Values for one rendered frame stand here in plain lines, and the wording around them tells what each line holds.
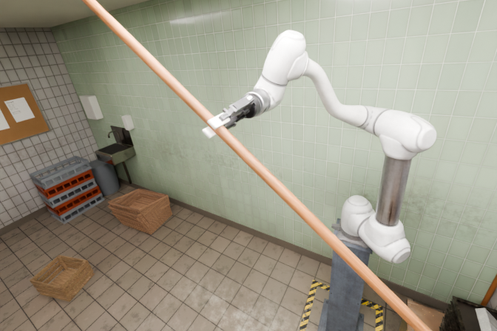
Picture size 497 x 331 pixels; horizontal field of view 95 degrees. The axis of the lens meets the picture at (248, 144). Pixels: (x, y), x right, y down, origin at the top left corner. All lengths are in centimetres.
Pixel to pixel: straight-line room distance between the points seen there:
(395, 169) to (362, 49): 87
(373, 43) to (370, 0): 24
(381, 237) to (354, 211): 19
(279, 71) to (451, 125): 128
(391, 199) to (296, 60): 77
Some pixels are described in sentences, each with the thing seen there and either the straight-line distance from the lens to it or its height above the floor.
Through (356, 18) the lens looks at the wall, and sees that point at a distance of 174.
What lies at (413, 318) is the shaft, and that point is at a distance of 80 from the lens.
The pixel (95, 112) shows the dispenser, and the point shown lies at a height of 138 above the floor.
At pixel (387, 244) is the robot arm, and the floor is 122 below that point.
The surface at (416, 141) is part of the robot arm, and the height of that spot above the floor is 177.
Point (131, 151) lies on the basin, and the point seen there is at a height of 81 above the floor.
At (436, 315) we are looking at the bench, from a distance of 203.
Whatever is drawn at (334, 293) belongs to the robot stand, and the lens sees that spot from 199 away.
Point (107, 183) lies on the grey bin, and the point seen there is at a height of 22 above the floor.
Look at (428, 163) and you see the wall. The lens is 193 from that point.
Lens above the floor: 216
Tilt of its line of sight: 24 degrees down
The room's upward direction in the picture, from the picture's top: 6 degrees counter-clockwise
